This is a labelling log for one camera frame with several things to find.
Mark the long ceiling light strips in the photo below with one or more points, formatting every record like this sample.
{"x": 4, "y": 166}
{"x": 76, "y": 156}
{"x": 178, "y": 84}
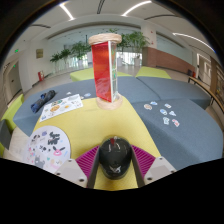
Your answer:
{"x": 66, "y": 10}

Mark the dark grey chair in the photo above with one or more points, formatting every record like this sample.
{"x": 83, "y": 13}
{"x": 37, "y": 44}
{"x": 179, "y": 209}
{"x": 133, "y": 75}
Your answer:
{"x": 4, "y": 133}

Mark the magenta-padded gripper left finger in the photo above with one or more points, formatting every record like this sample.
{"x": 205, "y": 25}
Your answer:
{"x": 85, "y": 163}

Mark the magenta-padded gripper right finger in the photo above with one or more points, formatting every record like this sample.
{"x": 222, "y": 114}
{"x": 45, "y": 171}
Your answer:
{"x": 145, "y": 161}

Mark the wooden railed bench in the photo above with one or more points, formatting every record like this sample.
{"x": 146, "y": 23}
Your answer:
{"x": 203, "y": 88}

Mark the green exit sign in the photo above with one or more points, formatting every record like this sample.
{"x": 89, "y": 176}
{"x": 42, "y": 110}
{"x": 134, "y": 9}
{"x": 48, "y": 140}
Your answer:
{"x": 16, "y": 50}

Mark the yellow-green upholstered seat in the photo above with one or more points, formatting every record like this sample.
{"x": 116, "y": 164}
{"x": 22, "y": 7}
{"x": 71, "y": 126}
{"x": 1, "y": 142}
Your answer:
{"x": 153, "y": 72}
{"x": 81, "y": 74}
{"x": 11, "y": 111}

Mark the long grey upholstered seat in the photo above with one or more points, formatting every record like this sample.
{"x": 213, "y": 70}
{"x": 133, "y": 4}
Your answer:
{"x": 26, "y": 116}

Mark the row of potted green plants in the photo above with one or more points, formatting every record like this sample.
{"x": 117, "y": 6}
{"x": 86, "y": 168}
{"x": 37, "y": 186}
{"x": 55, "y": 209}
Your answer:
{"x": 80, "y": 50}

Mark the small cartoon sticker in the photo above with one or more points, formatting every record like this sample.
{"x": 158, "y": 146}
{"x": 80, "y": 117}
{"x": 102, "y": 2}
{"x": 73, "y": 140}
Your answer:
{"x": 172, "y": 113}
{"x": 166, "y": 120}
{"x": 148, "y": 106}
{"x": 153, "y": 103}
{"x": 167, "y": 105}
{"x": 175, "y": 122}
{"x": 163, "y": 111}

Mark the white cartoon sticker sheet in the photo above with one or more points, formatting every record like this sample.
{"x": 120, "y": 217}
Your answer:
{"x": 61, "y": 107}

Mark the red fire extinguisher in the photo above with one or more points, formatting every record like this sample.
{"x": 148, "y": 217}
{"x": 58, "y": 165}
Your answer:
{"x": 40, "y": 76}

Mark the black computer mouse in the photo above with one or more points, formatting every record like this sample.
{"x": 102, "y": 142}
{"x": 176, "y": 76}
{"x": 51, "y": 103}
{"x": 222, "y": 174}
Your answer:
{"x": 115, "y": 158}

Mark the white cartoon-print mouse pad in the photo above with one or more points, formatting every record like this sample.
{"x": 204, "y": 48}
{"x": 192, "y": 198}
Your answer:
{"x": 46, "y": 156}

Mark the golden wall plaque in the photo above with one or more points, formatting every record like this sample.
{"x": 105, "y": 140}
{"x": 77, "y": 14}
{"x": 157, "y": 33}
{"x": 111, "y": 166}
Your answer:
{"x": 39, "y": 53}

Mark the red panelled tower wooden caps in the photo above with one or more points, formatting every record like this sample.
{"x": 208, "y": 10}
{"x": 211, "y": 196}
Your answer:
{"x": 103, "y": 73}

